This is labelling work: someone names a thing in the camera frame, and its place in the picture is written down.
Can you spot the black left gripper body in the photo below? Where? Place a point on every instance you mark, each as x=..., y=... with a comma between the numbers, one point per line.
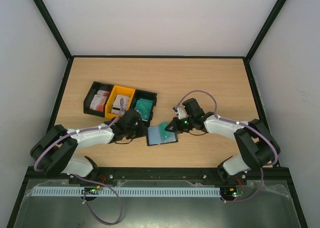
x=132, y=133

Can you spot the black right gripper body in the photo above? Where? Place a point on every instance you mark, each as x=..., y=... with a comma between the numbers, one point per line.
x=178, y=123

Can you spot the teal credit card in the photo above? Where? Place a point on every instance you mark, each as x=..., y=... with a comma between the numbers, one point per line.
x=162, y=130

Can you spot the black leather card holder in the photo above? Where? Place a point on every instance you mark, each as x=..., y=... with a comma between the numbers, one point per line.
x=153, y=137

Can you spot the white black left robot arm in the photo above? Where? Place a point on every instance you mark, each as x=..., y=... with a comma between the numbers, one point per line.
x=54, y=153

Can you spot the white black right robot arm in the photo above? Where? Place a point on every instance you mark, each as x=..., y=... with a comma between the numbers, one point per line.
x=257, y=147

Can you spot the white orange card stack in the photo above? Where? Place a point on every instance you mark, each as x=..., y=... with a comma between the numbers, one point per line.
x=120, y=104

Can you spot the teal card stack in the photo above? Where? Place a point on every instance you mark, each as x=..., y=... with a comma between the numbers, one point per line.
x=144, y=107

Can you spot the black card bin right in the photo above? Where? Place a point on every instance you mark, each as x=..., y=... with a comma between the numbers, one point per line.
x=145, y=95

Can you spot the black card bin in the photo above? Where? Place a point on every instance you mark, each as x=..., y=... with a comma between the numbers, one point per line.
x=95, y=87
x=145, y=95

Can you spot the yellow card bin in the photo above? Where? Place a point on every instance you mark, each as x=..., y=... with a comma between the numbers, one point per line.
x=117, y=90

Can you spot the white red card stack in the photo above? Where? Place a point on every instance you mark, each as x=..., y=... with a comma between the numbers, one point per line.
x=98, y=101

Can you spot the black card bin left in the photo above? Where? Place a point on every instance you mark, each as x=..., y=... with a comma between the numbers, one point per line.
x=95, y=87

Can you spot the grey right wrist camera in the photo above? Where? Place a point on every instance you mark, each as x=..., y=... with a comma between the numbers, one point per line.
x=180, y=112

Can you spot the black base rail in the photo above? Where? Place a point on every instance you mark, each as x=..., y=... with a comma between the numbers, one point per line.
x=205, y=176

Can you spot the white slotted cable duct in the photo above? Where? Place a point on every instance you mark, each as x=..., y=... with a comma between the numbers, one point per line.
x=126, y=192

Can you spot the black enclosure frame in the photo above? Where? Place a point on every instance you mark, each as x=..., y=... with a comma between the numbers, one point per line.
x=246, y=59

